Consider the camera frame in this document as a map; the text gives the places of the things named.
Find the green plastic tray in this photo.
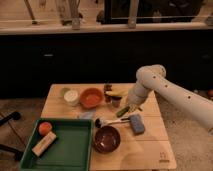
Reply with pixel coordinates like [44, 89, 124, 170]
[19, 118, 93, 171]

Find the yellow banana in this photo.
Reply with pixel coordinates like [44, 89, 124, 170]
[106, 91, 123, 97]

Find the blue sponge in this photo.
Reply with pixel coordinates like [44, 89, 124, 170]
[130, 115, 145, 135]

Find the small grey cup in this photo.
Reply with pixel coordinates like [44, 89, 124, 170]
[112, 97, 121, 107]

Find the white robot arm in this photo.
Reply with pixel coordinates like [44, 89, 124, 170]
[127, 64, 213, 135]

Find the dark brown can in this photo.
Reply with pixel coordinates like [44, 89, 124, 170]
[104, 83, 112, 103]

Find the light blue cloth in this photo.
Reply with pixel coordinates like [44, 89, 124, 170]
[79, 111, 95, 119]

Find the orange bowl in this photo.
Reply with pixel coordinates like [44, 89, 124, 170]
[80, 88, 103, 109]

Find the dark red bowl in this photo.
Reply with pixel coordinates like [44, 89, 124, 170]
[93, 126, 121, 154]

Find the wooden block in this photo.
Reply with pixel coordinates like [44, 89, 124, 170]
[32, 132, 57, 157]

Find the black stand leg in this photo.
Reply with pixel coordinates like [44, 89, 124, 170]
[0, 111, 21, 126]

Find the orange ball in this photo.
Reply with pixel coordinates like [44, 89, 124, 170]
[39, 122, 52, 136]

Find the green lid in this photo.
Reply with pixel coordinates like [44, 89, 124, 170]
[60, 87, 70, 97]

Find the white round container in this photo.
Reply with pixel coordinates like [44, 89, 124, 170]
[64, 90, 79, 106]

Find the green pepper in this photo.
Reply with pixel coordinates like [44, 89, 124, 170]
[116, 106, 130, 118]

